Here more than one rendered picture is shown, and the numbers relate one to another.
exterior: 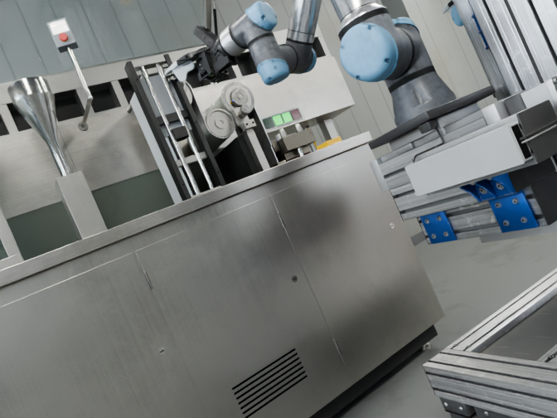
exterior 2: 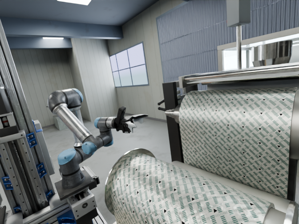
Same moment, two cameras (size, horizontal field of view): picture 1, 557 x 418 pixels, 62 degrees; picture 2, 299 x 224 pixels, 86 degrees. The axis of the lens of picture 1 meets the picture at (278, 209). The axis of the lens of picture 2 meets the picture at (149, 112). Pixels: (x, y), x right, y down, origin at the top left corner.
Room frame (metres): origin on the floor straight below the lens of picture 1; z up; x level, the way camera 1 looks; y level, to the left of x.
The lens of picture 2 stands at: (2.25, -0.04, 1.47)
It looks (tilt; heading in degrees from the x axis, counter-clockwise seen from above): 13 degrees down; 168
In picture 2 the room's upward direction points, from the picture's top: 8 degrees counter-clockwise
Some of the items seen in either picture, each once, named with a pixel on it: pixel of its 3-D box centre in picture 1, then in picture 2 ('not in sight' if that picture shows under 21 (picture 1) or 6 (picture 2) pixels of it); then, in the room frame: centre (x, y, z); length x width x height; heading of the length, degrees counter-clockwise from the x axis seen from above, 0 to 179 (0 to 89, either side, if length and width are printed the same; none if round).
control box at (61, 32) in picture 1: (62, 34); (236, 11); (1.69, 0.46, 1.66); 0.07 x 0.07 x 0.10; 15
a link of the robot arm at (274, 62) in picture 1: (273, 60); (105, 138); (1.20, -0.14, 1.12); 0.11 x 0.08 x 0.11; 141
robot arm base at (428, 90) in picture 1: (418, 96); (72, 175); (1.13, -0.42, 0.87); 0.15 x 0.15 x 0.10
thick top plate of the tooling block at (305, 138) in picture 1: (278, 153); not in sight; (2.17, -0.11, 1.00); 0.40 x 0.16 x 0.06; 30
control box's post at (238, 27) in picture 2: (79, 72); (239, 52); (1.69, 0.46, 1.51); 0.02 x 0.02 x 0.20
